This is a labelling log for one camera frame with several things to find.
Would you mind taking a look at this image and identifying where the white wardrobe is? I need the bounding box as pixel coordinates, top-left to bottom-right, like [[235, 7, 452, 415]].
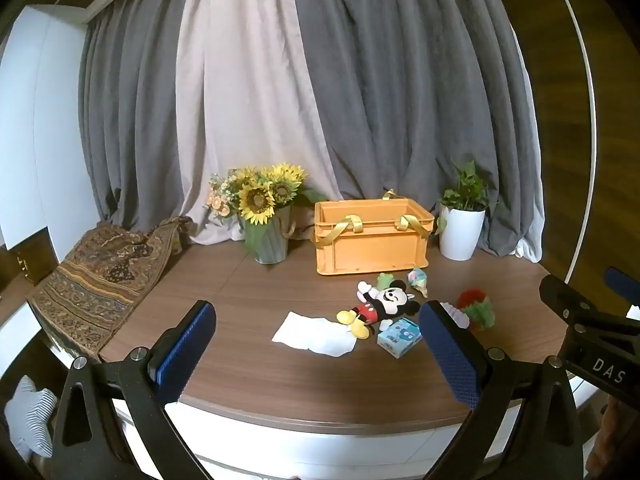
[[0, 4, 103, 266]]

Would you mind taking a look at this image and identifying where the orange plastic crate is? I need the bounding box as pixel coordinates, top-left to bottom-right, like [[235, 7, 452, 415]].
[[314, 198, 436, 276]]

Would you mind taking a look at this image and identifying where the pale pink curtain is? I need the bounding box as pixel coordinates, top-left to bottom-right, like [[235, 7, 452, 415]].
[[175, 0, 346, 246]]

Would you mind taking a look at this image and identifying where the red fluffy flower toy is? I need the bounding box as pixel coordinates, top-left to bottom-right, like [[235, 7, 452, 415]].
[[456, 287, 497, 331]]

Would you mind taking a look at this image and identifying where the white cloth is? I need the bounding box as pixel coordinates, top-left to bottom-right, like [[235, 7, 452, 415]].
[[271, 311, 359, 359]]

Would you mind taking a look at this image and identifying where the dark wooden cabinet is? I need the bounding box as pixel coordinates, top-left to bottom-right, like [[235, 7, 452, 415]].
[[0, 240, 57, 306]]

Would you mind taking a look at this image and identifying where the white pleated puff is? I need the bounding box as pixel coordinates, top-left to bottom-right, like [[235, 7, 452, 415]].
[[440, 300, 470, 331]]

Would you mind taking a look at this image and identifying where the grey curtain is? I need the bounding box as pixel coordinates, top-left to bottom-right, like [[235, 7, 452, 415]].
[[77, 0, 211, 226], [287, 0, 546, 263]]

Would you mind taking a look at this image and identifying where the peach flower bunch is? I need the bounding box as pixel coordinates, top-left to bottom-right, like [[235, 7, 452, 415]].
[[206, 172, 242, 222]]

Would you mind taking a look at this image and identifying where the mouse plush toy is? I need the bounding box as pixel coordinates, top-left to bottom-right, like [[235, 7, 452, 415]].
[[336, 280, 422, 338]]

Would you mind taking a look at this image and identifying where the white sheer curtain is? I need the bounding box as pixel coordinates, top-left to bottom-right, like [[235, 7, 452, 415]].
[[512, 30, 545, 263]]

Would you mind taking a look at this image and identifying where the blue tissue packet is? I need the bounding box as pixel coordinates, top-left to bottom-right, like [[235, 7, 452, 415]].
[[376, 316, 421, 359]]

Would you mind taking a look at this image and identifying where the brown patterned cloth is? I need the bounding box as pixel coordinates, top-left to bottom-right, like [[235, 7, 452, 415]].
[[27, 216, 193, 363]]

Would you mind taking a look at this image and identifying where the pastel ice cream toy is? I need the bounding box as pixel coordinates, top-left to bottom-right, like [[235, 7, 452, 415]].
[[406, 268, 431, 299]]

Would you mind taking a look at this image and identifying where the striped white cushion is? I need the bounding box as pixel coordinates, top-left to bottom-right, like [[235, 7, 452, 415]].
[[4, 375, 59, 461]]

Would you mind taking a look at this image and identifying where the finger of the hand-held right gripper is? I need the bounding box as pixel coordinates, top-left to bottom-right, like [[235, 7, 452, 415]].
[[539, 274, 640, 343], [602, 267, 640, 307]]

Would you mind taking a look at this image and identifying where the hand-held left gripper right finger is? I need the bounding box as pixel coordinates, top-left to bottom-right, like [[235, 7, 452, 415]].
[[418, 300, 586, 480]]

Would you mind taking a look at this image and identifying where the green plant in white pot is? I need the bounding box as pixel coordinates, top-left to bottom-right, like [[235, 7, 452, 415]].
[[434, 160, 499, 262]]

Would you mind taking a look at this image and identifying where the sunflower bouquet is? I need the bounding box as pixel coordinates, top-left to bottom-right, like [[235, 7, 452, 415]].
[[231, 162, 327, 226]]

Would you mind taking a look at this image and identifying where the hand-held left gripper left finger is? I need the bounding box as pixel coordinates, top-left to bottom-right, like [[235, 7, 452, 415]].
[[50, 300, 231, 480]]

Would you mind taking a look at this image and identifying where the grey-green flower vase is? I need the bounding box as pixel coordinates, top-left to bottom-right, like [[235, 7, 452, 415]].
[[244, 205, 294, 265]]

